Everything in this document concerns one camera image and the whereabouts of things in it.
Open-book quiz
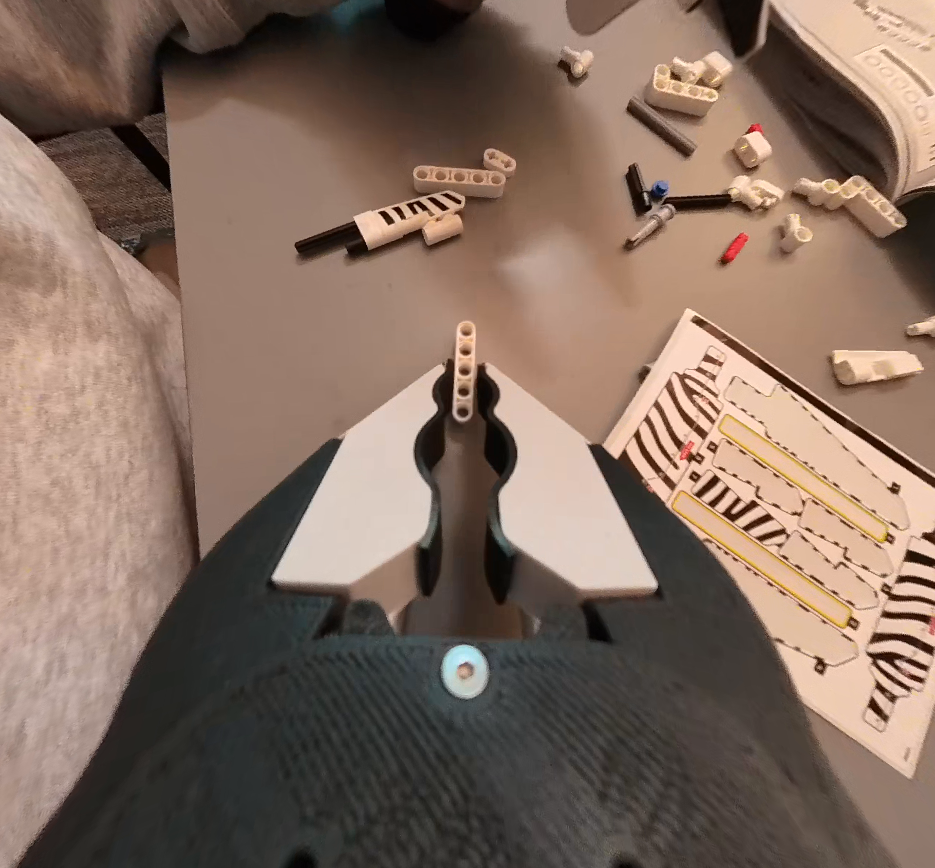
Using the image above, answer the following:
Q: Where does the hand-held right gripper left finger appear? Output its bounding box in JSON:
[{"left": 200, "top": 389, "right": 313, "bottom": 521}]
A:
[{"left": 271, "top": 361, "right": 449, "bottom": 597}]

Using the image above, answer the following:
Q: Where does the white lego beam with connectors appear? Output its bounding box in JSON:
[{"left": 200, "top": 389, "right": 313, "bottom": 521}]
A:
[{"left": 643, "top": 50, "right": 734, "bottom": 117}]

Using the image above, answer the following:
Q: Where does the white five-hole lego beam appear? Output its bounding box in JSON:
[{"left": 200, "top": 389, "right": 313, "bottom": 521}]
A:
[
  {"left": 412, "top": 164, "right": 507, "bottom": 201},
  {"left": 452, "top": 321, "right": 480, "bottom": 422}
]

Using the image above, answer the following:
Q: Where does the white lego connector red pin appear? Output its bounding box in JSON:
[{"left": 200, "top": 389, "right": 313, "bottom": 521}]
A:
[{"left": 732, "top": 123, "right": 774, "bottom": 170}]

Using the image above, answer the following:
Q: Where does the open instruction booklet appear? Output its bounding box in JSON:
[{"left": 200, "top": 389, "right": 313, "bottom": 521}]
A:
[{"left": 766, "top": 0, "right": 935, "bottom": 207}]

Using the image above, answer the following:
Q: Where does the white angled lego beam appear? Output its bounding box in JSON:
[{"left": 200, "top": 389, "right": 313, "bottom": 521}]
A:
[{"left": 792, "top": 175, "right": 907, "bottom": 239}]

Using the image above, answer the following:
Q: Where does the white lego panel piece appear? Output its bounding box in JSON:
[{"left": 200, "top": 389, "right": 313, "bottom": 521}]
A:
[{"left": 830, "top": 348, "right": 926, "bottom": 386}]

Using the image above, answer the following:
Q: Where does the black axle with white connector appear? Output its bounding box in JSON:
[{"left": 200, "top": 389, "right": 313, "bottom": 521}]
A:
[{"left": 660, "top": 175, "right": 787, "bottom": 213}]

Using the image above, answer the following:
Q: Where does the zebra striped sticker sheet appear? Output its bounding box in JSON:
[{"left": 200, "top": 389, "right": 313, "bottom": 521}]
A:
[{"left": 602, "top": 308, "right": 935, "bottom": 780}]

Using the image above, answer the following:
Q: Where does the grey lego pin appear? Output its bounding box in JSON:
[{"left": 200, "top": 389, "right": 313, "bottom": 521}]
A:
[{"left": 624, "top": 204, "right": 677, "bottom": 250}]

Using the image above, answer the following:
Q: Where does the grey lego axle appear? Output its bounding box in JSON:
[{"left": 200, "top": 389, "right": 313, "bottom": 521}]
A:
[{"left": 626, "top": 96, "right": 699, "bottom": 156}]

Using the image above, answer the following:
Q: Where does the zebra striped lego panel assembly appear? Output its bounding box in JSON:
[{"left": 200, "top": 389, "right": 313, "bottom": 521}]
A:
[{"left": 294, "top": 191, "right": 467, "bottom": 256}]

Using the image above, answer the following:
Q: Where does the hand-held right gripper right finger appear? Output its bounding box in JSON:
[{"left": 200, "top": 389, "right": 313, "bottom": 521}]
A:
[{"left": 478, "top": 363, "right": 663, "bottom": 604}]

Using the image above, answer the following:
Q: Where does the person's grey trouser leg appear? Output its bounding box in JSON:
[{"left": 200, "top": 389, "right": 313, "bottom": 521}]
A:
[{"left": 0, "top": 114, "right": 201, "bottom": 868}]

